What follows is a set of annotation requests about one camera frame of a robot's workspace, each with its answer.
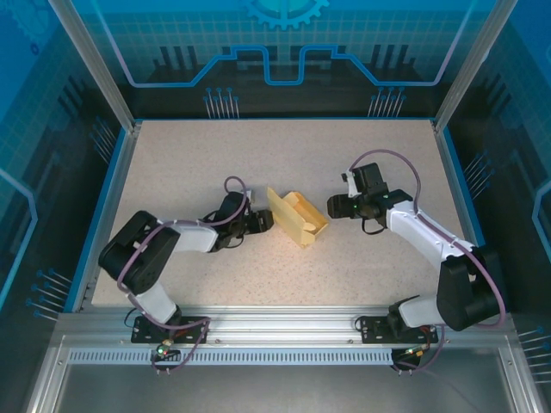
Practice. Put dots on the long aluminium frame rail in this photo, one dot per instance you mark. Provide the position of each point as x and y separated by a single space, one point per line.
280 327

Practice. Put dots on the grey metal base tray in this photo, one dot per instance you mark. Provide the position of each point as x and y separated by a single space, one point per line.
280 387

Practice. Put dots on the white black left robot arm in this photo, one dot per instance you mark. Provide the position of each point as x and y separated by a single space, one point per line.
138 258

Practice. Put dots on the aluminium frame post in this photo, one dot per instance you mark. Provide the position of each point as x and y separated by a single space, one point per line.
468 64
101 64

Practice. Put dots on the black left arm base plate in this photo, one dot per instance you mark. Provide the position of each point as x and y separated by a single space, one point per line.
140 333

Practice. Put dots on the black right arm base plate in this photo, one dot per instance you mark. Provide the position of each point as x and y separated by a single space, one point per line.
370 331

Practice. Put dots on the blue table edging strip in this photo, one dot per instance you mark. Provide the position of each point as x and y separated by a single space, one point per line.
462 180
109 183

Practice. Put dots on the yellow paper box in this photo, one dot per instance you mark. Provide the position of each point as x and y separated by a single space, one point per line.
297 219

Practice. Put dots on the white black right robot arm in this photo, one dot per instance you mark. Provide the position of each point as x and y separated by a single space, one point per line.
465 292

